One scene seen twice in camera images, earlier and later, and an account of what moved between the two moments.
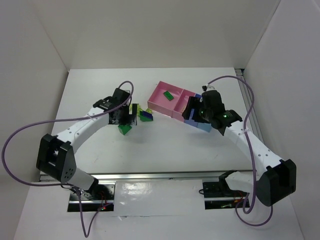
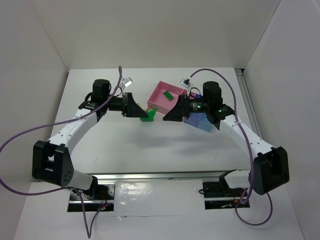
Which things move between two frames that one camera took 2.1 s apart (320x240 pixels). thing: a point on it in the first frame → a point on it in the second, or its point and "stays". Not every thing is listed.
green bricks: [168, 95] stays
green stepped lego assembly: [124, 129] → [151, 113]
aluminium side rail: [253, 123] stays
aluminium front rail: [205, 175] stays
